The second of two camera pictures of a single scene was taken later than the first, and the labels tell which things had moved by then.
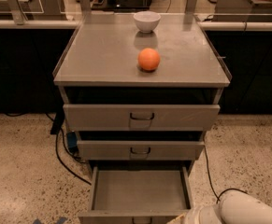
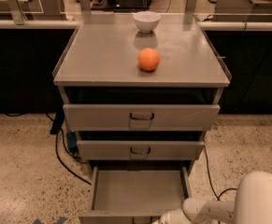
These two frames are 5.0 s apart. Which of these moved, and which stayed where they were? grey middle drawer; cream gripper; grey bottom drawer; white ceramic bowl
Moved: cream gripper
Stayed: white ceramic bowl; grey middle drawer; grey bottom drawer
